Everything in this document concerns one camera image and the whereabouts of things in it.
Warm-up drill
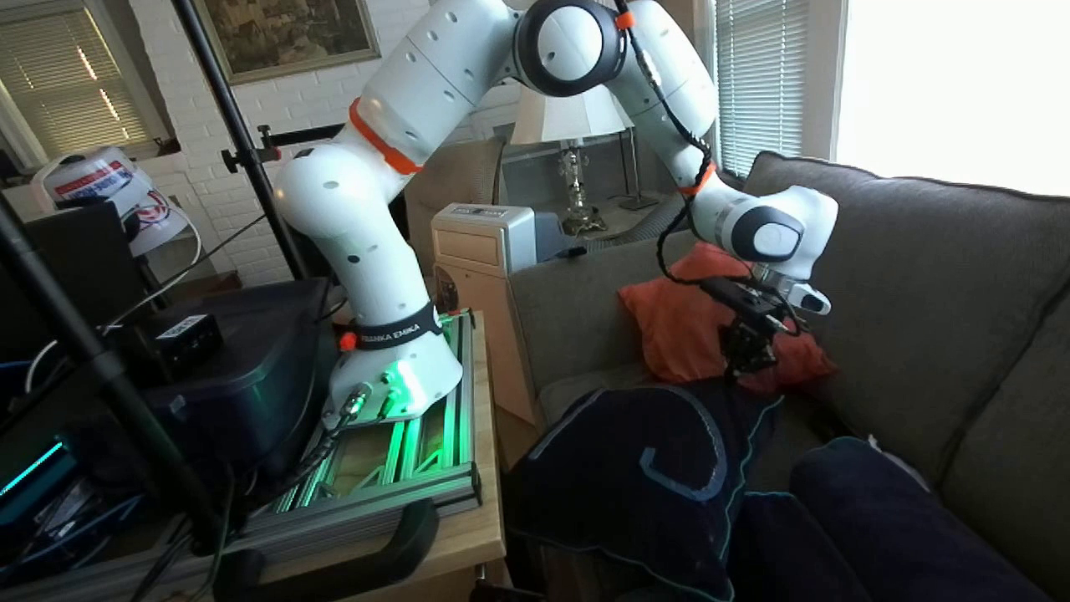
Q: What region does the orange cushion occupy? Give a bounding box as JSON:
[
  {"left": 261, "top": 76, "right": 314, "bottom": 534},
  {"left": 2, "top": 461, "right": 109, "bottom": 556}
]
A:
[{"left": 618, "top": 242, "right": 838, "bottom": 395}]

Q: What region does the bright window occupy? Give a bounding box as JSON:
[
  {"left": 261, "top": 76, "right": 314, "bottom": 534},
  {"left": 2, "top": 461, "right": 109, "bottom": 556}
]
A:
[{"left": 836, "top": 0, "right": 1070, "bottom": 199}]

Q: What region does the window with blinds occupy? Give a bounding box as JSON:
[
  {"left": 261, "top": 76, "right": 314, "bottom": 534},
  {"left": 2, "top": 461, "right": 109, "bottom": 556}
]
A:
[
  {"left": 0, "top": 0, "right": 171, "bottom": 171},
  {"left": 713, "top": 0, "right": 843, "bottom": 179}
]

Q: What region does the grey sofa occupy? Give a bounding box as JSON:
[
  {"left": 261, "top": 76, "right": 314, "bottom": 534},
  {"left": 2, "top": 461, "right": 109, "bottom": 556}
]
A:
[{"left": 509, "top": 150, "right": 1070, "bottom": 601}]

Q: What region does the large black control box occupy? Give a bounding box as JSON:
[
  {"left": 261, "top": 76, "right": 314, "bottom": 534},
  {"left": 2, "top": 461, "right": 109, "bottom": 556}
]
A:
[{"left": 71, "top": 278, "right": 339, "bottom": 505}]

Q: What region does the black monitor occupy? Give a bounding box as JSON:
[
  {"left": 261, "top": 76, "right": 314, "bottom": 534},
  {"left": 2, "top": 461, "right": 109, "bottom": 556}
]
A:
[{"left": 0, "top": 199, "right": 153, "bottom": 362}]

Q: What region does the white air purifier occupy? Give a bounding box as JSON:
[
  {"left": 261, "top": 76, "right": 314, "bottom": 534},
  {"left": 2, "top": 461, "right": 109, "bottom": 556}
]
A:
[{"left": 430, "top": 202, "right": 545, "bottom": 428}]

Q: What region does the small black box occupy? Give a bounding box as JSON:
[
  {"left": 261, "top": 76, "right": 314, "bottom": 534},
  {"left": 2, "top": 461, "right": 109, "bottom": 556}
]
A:
[{"left": 153, "top": 313, "right": 226, "bottom": 371}]

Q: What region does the white printed bucket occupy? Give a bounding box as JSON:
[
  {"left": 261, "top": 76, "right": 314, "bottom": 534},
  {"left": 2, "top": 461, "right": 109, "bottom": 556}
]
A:
[{"left": 31, "top": 145, "right": 191, "bottom": 258}]

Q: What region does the dark blue blanket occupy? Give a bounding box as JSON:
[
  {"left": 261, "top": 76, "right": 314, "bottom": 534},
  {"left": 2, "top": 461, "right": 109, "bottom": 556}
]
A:
[{"left": 500, "top": 375, "right": 1050, "bottom": 602}]

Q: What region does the table lamp with white shade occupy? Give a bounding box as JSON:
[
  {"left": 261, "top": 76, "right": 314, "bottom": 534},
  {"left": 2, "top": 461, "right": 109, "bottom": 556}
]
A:
[{"left": 510, "top": 84, "right": 636, "bottom": 237}]

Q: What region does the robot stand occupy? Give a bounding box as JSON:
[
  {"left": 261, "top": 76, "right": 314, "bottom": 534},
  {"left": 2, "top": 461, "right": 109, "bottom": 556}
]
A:
[{"left": 0, "top": 309, "right": 508, "bottom": 602}]

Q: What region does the framed picture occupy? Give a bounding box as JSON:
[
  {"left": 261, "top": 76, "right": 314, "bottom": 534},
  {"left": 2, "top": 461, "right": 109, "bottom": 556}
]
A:
[{"left": 193, "top": 0, "right": 382, "bottom": 86}]

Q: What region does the white cable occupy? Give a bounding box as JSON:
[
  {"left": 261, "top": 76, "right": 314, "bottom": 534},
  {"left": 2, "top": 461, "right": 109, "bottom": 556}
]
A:
[{"left": 23, "top": 206, "right": 204, "bottom": 395}]

